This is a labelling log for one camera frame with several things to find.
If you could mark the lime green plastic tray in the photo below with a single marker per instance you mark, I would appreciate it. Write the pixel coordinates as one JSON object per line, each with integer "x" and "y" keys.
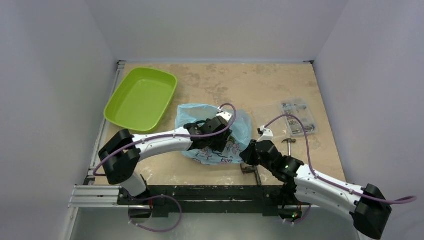
{"x": 141, "y": 99}

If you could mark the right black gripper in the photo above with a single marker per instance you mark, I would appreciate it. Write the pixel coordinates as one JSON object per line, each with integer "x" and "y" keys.
{"x": 253, "y": 153}

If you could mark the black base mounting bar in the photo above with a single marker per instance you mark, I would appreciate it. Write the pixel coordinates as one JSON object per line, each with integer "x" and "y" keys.
{"x": 269, "y": 201}

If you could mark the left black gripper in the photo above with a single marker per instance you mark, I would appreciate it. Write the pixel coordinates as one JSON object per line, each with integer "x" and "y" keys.
{"x": 219, "y": 145}

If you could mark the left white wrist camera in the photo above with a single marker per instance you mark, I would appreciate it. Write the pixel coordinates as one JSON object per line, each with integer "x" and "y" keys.
{"x": 227, "y": 116}

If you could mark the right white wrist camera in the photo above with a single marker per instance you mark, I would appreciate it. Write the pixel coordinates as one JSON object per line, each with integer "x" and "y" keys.
{"x": 265, "y": 134}

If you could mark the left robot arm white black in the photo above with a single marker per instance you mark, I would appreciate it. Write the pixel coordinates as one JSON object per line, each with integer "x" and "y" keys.
{"x": 120, "y": 156}

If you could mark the light blue plastic bag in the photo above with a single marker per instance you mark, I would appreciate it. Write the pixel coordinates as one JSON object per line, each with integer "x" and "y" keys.
{"x": 202, "y": 115}

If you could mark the small black-handled hammer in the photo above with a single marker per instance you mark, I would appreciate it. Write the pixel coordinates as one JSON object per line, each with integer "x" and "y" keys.
{"x": 289, "y": 142}

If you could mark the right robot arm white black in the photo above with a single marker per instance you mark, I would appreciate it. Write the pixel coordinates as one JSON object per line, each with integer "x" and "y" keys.
{"x": 366, "y": 206}

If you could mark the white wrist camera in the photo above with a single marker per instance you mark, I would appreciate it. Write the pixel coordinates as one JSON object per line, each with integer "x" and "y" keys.
{"x": 265, "y": 134}
{"x": 227, "y": 116}

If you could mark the clear plastic screw box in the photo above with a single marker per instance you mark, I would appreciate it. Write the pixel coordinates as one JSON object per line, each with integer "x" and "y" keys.
{"x": 286, "y": 126}

